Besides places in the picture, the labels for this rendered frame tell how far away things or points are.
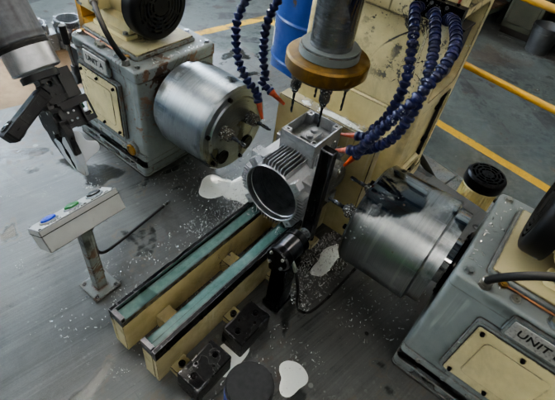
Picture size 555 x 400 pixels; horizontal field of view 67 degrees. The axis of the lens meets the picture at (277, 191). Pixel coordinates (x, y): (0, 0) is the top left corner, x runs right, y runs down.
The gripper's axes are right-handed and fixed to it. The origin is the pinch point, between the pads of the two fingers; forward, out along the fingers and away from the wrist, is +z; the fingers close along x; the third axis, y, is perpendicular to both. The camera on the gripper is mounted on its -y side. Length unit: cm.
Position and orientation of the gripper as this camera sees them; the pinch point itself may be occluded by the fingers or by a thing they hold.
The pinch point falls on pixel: (80, 171)
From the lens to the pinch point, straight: 95.9
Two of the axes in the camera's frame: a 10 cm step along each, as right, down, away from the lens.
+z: 3.2, 8.7, 3.7
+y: 6.2, -4.9, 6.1
